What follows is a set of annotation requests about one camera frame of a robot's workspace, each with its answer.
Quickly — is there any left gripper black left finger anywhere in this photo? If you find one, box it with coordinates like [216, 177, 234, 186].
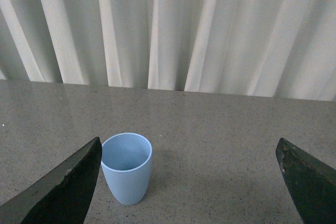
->
[1, 137, 102, 223]

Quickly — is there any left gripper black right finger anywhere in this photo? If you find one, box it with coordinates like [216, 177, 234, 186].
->
[276, 138, 335, 223]

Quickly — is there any light blue plastic cup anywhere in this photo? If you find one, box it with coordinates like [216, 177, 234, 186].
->
[101, 133, 153, 205]

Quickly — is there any white pleated curtain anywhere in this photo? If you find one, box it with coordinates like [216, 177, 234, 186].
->
[1, 0, 335, 101]

